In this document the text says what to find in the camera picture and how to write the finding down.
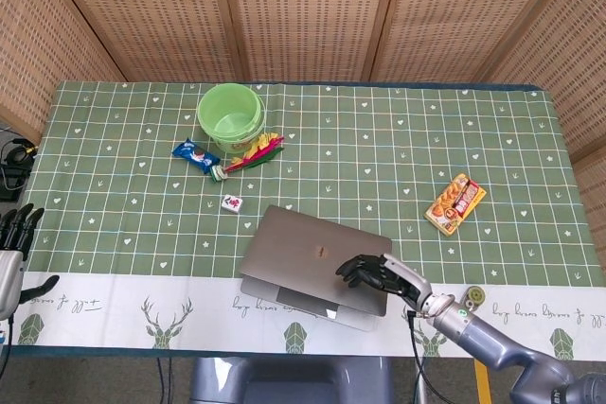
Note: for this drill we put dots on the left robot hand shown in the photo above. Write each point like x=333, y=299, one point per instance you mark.
x=8, y=267

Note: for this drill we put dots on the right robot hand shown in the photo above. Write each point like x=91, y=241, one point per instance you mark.
x=386, y=275

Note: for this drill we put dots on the silver laptop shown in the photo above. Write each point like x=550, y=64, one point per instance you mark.
x=315, y=267

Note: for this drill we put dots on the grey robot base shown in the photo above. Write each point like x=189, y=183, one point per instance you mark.
x=291, y=379

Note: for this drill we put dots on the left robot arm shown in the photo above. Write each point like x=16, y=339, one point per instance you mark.
x=4, y=333

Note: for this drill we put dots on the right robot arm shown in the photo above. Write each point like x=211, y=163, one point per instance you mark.
x=511, y=352

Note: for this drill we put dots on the grey roller wheel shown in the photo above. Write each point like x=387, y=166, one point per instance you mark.
x=474, y=297

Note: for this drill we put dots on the yellow snack box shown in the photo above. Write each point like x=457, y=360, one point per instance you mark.
x=455, y=204

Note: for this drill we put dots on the green checked tablecloth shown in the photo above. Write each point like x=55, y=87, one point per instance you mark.
x=142, y=233

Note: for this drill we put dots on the white mahjong tile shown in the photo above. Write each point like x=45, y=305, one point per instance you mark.
x=233, y=203

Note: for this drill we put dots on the colourful feather shuttlecock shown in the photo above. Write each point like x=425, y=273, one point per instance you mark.
x=248, y=155

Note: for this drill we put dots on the blue cookie packet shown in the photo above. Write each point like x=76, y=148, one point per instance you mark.
x=195, y=156

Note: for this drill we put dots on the green plastic bucket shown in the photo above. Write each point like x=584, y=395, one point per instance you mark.
x=231, y=115

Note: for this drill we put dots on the woven folding screen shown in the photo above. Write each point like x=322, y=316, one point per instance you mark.
x=303, y=16

